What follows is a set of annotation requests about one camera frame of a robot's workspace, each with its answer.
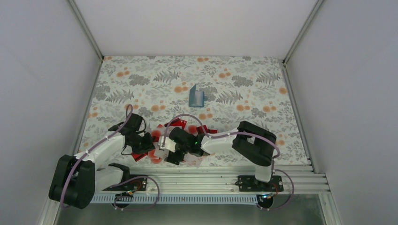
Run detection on red card striped right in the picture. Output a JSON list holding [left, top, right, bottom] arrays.
[[196, 125, 218, 134]]

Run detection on floral patterned table mat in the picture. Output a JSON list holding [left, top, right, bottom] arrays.
[[78, 56, 308, 165]]

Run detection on white card bottom middle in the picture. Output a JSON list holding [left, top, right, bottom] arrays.
[[183, 154, 203, 168]]

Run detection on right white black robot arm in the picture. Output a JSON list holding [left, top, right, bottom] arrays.
[[158, 121, 280, 191]]

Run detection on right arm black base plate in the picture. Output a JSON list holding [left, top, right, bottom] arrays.
[[235, 175, 284, 192]]

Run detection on aluminium corner post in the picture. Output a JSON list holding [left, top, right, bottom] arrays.
[[67, 0, 104, 62], [283, 0, 324, 66]]

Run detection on blue leather card holder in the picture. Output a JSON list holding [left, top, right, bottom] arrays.
[[188, 84, 207, 108]]

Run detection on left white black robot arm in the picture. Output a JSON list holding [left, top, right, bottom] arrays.
[[48, 113, 154, 209]]

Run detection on aluminium corner post left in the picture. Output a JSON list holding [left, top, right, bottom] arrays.
[[67, 0, 104, 62]]

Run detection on red card lower left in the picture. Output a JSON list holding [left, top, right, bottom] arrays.
[[131, 153, 148, 162]]

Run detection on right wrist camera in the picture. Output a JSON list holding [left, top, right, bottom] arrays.
[[158, 136, 176, 152]]

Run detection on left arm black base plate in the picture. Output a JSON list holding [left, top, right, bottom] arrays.
[[104, 174, 147, 192]]

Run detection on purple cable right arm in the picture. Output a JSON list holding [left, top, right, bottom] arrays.
[[163, 114, 294, 212]]

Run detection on aluminium corner post right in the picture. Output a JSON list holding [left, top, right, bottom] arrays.
[[283, 0, 324, 66]]

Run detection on blue slotted cable duct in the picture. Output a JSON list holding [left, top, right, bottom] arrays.
[[90, 194, 260, 205]]

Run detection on white red-dot card lower left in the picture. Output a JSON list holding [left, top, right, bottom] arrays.
[[148, 149, 165, 164]]

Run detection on aluminium rail base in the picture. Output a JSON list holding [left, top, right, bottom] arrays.
[[93, 167, 331, 195]]

